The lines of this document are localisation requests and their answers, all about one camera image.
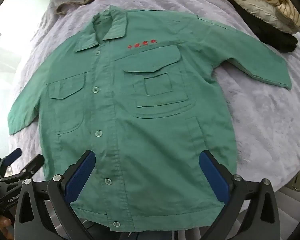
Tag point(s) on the person's left hand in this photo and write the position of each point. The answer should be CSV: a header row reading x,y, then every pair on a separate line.
x,y
4,226

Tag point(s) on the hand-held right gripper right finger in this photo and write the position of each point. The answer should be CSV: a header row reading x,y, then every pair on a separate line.
x,y
213,177

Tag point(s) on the lavender fluffy blanket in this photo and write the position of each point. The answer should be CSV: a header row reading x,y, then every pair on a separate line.
x,y
260,120

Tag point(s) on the black garment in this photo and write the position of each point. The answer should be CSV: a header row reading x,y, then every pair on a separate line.
x,y
275,38

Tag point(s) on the white crinkled garment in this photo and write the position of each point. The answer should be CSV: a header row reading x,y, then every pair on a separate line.
x,y
257,12

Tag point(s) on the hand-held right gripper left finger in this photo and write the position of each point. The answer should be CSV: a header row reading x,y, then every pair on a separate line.
x,y
81,172

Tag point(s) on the green work shirt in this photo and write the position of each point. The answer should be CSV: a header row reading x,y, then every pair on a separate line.
x,y
145,120

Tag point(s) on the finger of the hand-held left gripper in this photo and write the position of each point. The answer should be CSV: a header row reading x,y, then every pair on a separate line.
x,y
14,153
35,162

